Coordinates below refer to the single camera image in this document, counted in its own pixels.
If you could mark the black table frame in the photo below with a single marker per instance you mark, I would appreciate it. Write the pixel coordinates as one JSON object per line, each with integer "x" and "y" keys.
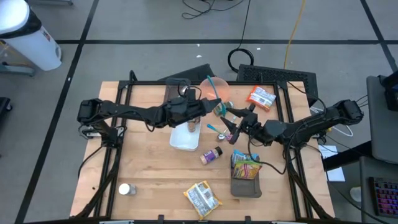
{"x": 146, "y": 83}

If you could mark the white trash bin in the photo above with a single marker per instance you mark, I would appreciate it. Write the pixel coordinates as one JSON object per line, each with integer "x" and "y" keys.
{"x": 34, "y": 46}

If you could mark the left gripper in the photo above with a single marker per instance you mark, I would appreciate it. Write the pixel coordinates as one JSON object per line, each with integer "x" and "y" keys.
{"x": 183, "y": 112}

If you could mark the teal silicone spatula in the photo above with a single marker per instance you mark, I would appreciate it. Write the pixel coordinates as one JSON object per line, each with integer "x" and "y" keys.
{"x": 212, "y": 87}

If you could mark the white plastic tray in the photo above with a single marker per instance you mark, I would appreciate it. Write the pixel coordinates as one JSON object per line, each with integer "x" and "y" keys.
{"x": 182, "y": 140}

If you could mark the grey desk top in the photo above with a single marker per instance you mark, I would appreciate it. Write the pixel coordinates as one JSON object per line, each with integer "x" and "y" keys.
{"x": 364, "y": 174}
{"x": 384, "y": 130}

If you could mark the backlit black keyboard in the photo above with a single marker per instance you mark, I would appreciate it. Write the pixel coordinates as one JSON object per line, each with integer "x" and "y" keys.
{"x": 385, "y": 196}

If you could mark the lime shrimp ramen packet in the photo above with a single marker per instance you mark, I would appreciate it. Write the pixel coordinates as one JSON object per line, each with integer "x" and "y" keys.
{"x": 247, "y": 171}

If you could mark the brown plastic tray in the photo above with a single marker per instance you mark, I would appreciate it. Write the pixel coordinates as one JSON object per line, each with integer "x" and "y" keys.
{"x": 174, "y": 90}
{"x": 245, "y": 188}

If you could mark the purple label spice jar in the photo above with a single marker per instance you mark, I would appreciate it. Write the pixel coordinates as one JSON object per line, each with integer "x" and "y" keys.
{"x": 211, "y": 155}

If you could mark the green spice jar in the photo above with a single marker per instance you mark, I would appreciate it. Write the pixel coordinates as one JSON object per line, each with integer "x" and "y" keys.
{"x": 221, "y": 110}

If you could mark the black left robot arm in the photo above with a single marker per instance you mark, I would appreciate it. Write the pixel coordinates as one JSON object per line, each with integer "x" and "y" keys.
{"x": 130, "y": 111}

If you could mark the black flat panel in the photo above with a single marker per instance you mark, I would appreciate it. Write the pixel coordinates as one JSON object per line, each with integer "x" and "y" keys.
{"x": 196, "y": 74}

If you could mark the orange ramen packet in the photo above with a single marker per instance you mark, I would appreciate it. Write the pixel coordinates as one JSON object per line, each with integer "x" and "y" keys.
{"x": 261, "y": 98}

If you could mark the black box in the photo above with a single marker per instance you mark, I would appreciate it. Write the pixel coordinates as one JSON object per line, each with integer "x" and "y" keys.
{"x": 392, "y": 96}

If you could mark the yellow white ramen packet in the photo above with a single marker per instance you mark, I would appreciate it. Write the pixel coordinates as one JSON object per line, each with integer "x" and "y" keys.
{"x": 202, "y": 199}

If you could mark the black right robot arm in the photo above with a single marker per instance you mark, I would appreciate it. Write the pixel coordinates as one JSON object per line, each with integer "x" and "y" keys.
{"x": 311, "y": 126}

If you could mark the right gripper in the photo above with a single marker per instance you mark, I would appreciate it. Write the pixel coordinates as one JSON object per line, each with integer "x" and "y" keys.
{"x": 248, "y": 123}

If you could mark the white lid spice jar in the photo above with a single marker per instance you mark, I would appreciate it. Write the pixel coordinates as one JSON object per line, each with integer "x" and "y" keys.
{"x": 126, "y": 189}

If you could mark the orange translucent bowl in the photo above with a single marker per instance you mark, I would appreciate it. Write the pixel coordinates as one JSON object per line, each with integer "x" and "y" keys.
{"x": 222, "y": 88}

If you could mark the black desk leg bar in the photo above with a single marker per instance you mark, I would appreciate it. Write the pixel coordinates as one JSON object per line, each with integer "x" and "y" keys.
{"x": 345, "y": 157}

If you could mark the white paper sheet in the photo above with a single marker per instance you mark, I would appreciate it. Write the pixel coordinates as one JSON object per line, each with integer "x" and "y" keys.
{"x": 326, "y": 152}

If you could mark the yellow blue ramen packet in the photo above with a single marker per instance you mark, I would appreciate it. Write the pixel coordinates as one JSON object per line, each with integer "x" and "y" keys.
{"x": 239, "y": 154}

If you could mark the grey computer mouse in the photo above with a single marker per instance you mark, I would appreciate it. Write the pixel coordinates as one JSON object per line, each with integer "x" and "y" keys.
{"x": 356, "y": 194}

